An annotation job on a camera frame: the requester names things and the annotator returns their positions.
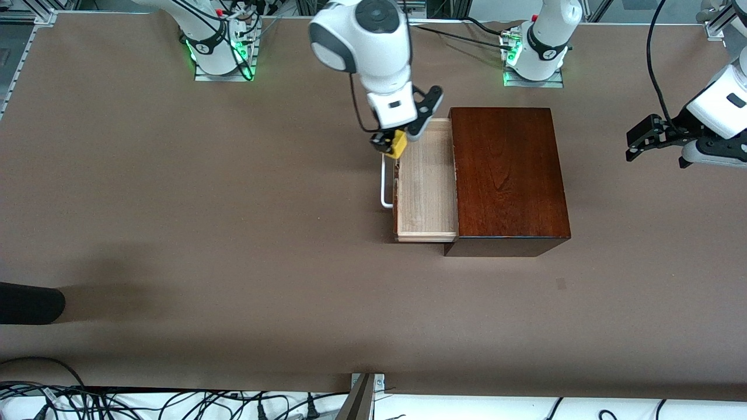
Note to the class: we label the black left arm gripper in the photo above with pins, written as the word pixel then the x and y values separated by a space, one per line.
pixel 676 126

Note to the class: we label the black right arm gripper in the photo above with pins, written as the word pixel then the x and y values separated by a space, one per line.
pixel 380 140

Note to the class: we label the yellow wooden cube block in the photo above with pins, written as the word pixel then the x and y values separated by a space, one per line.
pixel 397 144

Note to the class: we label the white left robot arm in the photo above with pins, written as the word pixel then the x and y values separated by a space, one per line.
pixel 548 29

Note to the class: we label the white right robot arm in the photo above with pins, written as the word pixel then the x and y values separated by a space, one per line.
pixel 362 46

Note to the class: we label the dark brown wooden box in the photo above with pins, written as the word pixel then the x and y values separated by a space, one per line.
pixel 508 175

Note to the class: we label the brown table cover sheet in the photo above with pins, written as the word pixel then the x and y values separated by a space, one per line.
pixel 233 262

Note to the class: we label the black power plug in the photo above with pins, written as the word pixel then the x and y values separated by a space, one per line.
pixel 261 411
pixel 312 411

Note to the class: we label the black ribbed cylinder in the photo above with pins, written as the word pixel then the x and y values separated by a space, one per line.
pixel 29 303

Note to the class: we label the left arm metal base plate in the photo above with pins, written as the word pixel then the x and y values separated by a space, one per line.
pixel 534 83

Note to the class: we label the aluminium corner frame profile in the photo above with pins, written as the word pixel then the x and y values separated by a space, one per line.
pixel 721 20

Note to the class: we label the silver metal frame bar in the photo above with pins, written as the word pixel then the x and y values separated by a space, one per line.
pixel 417 6

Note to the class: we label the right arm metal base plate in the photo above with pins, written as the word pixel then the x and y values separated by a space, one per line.
pixel 224 77

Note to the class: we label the metal bracket with grey beam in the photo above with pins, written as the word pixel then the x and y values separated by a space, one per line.
pixel 363 396

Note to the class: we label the aluminium side rail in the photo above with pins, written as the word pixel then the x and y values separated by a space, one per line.
pixel 29 52

